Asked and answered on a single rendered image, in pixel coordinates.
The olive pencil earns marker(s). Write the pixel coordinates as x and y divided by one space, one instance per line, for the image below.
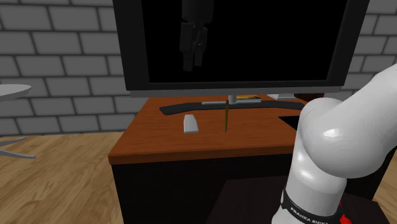
226 119

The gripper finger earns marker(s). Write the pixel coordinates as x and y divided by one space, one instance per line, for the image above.
199 46
187 46

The brown desk with black body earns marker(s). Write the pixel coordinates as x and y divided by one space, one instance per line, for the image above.
155 139

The round white table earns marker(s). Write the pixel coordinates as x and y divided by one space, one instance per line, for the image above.
11 90

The small grey box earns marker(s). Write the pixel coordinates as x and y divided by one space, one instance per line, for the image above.
190 123

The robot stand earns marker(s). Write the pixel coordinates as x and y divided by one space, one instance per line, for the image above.
248 204

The yellow green book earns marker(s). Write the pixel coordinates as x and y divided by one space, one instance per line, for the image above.
248 98

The flat white thing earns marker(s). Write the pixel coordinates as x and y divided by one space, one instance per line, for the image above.
280 96

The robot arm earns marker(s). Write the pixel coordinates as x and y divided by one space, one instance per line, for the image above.
341 139

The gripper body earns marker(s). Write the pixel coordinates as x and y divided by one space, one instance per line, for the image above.
197 11

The black computer monitor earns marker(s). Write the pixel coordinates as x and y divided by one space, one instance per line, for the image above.
248 40

